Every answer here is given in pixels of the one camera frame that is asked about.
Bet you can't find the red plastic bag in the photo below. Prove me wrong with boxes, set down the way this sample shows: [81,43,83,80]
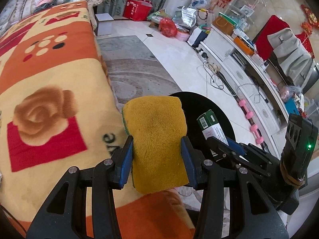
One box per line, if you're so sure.
[159,17,178,38]

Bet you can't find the white cabinet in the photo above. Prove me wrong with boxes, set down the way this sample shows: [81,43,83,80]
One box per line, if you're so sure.
[199,24,293,156]

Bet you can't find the brown box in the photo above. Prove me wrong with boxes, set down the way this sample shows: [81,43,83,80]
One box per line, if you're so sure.
[215,14,238,36]

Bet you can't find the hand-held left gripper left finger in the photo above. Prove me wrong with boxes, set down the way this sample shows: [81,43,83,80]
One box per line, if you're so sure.
[26,136,135,239]

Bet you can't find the orange floral blanket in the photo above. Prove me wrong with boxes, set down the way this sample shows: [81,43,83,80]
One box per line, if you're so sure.
[0,0,196,239]

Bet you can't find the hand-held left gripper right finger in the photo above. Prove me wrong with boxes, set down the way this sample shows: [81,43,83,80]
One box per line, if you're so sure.
[181,137,291,239]

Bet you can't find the orange box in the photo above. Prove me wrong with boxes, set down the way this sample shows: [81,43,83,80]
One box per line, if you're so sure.
[234,36,255,56]

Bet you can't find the red wall ornament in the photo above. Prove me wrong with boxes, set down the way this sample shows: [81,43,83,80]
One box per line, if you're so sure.
[300,4,319,34]

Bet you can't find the red paper bag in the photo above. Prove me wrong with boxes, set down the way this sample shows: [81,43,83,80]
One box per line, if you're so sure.
[124,0,153,22]

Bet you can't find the tangled floor cables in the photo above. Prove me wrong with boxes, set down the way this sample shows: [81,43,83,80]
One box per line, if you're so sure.
[196,59,241,96]

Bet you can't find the silver foil bag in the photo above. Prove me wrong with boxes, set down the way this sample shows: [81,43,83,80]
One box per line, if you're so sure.
[181,6,198,28]

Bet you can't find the white and navy appliance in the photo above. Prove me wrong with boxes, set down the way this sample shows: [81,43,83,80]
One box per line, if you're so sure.
[187,26,209,48]

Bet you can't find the pink dumbbell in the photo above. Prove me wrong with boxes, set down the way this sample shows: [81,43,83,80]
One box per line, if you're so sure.
[238,99,254,119]
[250,124,265,144]

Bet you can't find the black round bin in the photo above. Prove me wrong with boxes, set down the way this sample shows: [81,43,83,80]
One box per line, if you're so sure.
[167,91,236,180]

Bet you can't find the pink tin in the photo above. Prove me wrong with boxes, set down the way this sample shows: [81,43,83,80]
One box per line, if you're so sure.
[177,28,191,42]

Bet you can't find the grey backpack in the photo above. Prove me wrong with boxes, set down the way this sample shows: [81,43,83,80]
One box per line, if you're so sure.
[267,27,315,91]

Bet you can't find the yellow sponge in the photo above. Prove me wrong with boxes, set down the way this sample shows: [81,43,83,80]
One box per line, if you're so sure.
[122,96,188,195]

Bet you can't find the red cloth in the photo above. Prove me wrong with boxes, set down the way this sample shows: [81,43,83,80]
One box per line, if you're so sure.
[252,15,290,61]

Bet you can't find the green and white carton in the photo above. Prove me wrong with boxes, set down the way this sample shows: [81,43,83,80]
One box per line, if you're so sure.
[197,109,229,145]

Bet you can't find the white plastic bag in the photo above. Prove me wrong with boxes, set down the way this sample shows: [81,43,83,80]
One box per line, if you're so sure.
[190,0,209,10]

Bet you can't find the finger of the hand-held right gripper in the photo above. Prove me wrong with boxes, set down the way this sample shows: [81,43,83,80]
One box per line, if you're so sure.
[206,136,270,178]
[225,137,281,170]

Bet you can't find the blue box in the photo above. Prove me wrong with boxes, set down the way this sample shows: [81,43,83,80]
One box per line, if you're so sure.
[284,98,300,115]

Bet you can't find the grey box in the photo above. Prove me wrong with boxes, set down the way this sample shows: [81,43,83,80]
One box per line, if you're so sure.
[95,13,114,36]

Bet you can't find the clear acrylic shelf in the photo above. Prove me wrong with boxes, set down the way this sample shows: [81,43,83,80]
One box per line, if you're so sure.
[233,0,276,31]

